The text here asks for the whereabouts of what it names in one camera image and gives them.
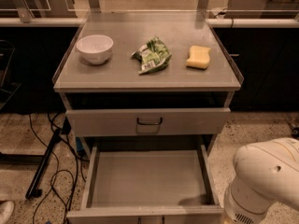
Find black floor bar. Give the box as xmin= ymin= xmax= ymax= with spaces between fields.
xmin=25 ymin=129 xmax=61 ymax=199

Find black caster wheel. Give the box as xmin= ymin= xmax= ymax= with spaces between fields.
xmin=288 ymin=123 xmax=299 ymax=138

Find grey drawer cabinet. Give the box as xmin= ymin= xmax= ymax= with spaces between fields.
xmin=53 ymin=11 xmax=243 ymax=149

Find black floor cables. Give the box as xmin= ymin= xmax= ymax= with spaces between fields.
xmin=27 ymin=111 xmax=90 ymax=224

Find white horizontal rail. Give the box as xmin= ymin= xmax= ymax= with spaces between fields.
xmin=0 ymin=18 xmax=299 ymax=28

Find white shoe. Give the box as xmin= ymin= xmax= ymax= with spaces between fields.
xmin=0 ymin=201 xmax=14 ymax=224

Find green crumpled chip bag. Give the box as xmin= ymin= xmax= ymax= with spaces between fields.
xmin=132 ymin=36 xmax=172 ymax=75

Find yellow sponge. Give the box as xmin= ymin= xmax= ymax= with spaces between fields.
xmin=186 ymin=46 xmax=210 ymax=69

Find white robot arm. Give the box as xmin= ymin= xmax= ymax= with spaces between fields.
xmin=221 ymin=137 xmax=299 ymax=224

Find white ceramic bowl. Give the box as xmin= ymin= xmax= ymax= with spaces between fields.
xmin=76 ymin=35 xmax=114 ymax=64

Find grey drawer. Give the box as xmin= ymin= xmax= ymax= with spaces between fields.
xmin=67 ymin=147 xmax=223 ymax=224
xmin=66 ymin=108 xmax=230 ymax=137

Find grey top drawer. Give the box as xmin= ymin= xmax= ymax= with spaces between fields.
xmin=66 ymin=108 xmax=230 ymax=137

